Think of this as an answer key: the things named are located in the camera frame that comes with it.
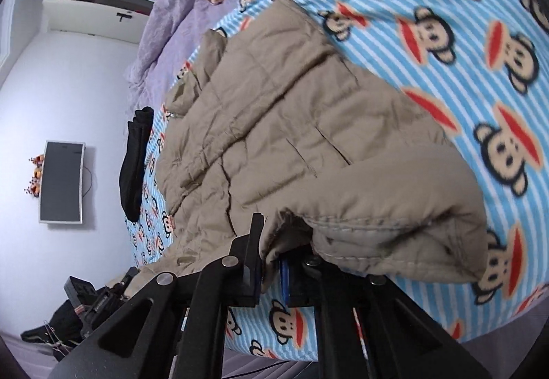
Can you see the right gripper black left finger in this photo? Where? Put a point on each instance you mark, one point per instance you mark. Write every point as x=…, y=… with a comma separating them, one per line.
x=249, y=271

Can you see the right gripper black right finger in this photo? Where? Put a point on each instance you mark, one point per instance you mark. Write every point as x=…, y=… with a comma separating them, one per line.
x=298, y=282

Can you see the blue striped monkey blanket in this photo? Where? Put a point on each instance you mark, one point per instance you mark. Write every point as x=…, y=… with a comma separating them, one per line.
x=480, y=69

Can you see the beige puffer jacket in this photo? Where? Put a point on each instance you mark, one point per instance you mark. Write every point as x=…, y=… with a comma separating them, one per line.
x=275, y=120

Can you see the black folded garment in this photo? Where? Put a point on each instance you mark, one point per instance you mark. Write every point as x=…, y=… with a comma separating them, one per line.
x=133, y=167

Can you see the purple bed cover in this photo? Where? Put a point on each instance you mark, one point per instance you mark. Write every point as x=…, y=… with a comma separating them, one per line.
x=172, y=32

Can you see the white door with handle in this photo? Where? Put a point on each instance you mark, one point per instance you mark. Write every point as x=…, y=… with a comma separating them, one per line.
x=97, y=19

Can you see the wall mounted television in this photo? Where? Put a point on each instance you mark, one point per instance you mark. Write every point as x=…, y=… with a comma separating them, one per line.
x=61, y=186

